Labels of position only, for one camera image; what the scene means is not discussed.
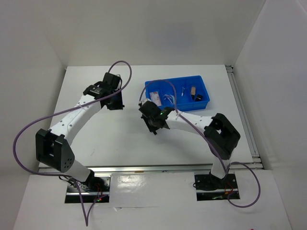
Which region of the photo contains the purple eyelash curler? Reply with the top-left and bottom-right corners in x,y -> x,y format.
163,94 -> 171,104

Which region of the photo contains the clear false eyelash box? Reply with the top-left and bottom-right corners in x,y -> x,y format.
150,91 -> 162,106

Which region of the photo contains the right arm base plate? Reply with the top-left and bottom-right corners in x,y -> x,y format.
193,173 -> 240,201

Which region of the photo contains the black round compact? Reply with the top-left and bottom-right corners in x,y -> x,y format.
195,94 -> 203,102

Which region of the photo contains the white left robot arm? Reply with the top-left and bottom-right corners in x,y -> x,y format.
35,72 -> 124,191

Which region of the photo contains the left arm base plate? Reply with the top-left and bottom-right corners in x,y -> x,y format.
65,176 -> 111,204

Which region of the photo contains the blue plastic organizer bin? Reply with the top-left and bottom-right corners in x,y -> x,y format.
145,75 -> 210,112

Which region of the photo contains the aluminium side rail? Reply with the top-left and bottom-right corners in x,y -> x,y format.
225,65 -> 263,169

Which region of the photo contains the aluminium front rail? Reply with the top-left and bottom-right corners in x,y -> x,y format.
37,163 -> 219,175

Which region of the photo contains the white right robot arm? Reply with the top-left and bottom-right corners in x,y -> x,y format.
139,99 -> 241,188

